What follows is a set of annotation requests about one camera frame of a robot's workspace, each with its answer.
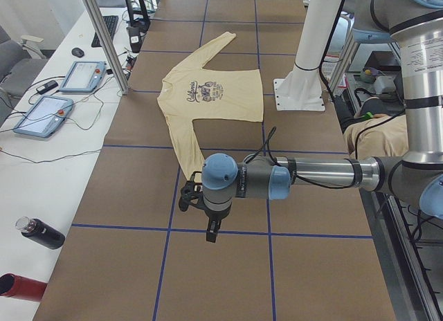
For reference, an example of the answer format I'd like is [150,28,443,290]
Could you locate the black water bottle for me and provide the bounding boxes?
[15,217,65,250]

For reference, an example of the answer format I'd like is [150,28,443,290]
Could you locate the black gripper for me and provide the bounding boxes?
[205,210,229,243]

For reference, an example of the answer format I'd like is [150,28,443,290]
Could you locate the near blue teach pendant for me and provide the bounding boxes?
[13,95,74,138]

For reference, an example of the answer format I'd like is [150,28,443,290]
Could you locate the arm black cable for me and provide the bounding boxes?
[243,126,357,190]

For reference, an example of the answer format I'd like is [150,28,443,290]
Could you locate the blue teach pendant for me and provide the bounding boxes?
[59,61,106,93]
[13,95,74,138]

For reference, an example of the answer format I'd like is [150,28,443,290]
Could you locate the black computer mouse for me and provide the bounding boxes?
[71,47,84,58]

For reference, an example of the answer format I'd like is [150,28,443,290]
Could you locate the grey office chair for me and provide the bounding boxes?
[1,28,48,125]

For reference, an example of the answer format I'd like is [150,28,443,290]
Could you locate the aluminium frame post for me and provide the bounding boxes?
[82,0,129,95]

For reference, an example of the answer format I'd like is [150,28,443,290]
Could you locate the far blue teach pendant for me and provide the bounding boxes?
[59,61,106,93]

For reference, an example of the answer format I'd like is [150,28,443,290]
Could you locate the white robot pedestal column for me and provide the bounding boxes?
[273,0,345,111]

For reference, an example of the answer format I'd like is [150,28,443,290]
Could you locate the person in beige shirt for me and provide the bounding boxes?
[334,97,408,159]

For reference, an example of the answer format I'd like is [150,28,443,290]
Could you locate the brown table cover mat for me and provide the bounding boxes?
[33,0,397,321]

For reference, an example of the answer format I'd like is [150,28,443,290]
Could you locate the cream long-sleeve printed shirt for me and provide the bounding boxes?
[157,32,264,178]

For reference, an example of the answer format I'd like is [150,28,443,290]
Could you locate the black keyboard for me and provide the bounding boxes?
[91,15,120,48]

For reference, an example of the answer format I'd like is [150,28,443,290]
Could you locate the red cylinder bottle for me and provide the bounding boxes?
[1,273,47,302]

